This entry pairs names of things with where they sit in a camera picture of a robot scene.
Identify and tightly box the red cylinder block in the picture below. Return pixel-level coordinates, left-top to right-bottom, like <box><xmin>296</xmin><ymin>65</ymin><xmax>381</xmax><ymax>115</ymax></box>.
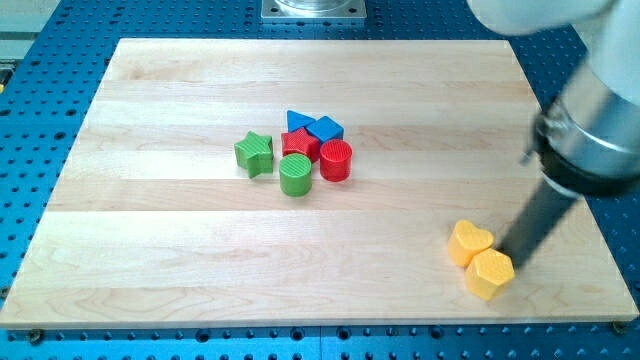
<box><xmin>320</xmin><ymin>139</ymin><xmax>353</xmax><ymax>182</ymax></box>

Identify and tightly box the blue triangle block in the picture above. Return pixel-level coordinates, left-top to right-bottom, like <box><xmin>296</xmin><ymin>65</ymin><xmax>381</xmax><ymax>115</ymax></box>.
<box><xmin>286</xmin><ymin>110</ymin><xmax>316</xmax><ymax>133</ymax></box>

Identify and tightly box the green cylinder block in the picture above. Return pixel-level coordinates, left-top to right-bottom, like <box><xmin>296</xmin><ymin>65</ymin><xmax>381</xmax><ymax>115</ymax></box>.
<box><xmin>279</xmin><ymin>153</ymin><xmax>312</xmax><ymax>197</ymax></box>

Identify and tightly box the light wooden board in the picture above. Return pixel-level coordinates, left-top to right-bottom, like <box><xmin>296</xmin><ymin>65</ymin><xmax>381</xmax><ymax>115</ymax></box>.
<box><xmin>1</xmin><ymin>38</ymin><xmax>638</xmax><ymax>329</ymax></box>

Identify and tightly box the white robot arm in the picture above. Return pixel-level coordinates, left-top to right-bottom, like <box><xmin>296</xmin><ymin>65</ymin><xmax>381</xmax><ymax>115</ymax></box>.
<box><xmin>469</xmin><ymin>0</ymin><xmax>639</xmax><ymax>268</ymax></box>

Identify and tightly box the red star block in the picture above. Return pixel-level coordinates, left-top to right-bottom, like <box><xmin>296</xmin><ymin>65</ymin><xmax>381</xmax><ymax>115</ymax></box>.
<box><xmin>281</xmin><ymin>128</ymin><xmax>320</xmax><ymax>163</ymax></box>

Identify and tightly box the yellow heart block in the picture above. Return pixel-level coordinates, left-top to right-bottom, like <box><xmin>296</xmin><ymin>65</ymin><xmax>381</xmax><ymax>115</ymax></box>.
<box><xmin>447</xmin><ymin>219</ymin><xmax>494</xmax><ymax>267</ymax></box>

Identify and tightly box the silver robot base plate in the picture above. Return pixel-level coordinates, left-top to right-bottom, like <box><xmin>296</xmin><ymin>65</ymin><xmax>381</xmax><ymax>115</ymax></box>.
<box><xmin>261</xmin><ymin>0</ymin><xmax>367</xmax><ymax>20</ymax></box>

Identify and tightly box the green star block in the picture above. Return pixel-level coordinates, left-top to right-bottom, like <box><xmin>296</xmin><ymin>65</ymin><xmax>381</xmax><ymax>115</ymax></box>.
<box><xmin>234</xmin><ymin>131</ymin><xmax>274</xmax><ymax>178</ymax></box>

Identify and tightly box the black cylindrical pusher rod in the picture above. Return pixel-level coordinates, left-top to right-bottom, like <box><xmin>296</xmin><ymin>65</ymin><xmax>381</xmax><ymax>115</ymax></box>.
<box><xmin>498</xmin><ymin>180</ymin><xmax>578</xmax><ymax>269</ymax></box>

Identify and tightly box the yellow hexagon block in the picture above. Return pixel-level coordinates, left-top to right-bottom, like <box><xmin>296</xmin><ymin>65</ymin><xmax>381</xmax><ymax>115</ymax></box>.
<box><xmin>465</xmin><ymin>248</ymin><xmax>515</xmax><ymax>301</ymax></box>

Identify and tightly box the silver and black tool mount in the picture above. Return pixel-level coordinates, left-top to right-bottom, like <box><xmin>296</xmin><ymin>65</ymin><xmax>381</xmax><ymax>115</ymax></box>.
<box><xmin>529</xmin><ymin>60</ymin><xmax>639</xmax><ymax>197</ymax></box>

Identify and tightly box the blue cube block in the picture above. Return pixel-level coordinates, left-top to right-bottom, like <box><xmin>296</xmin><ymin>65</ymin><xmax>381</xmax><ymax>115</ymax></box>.
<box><xmin>306</xmin><ymin>116</ymin><xmax>344</xmax><ymax>144</ymax></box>

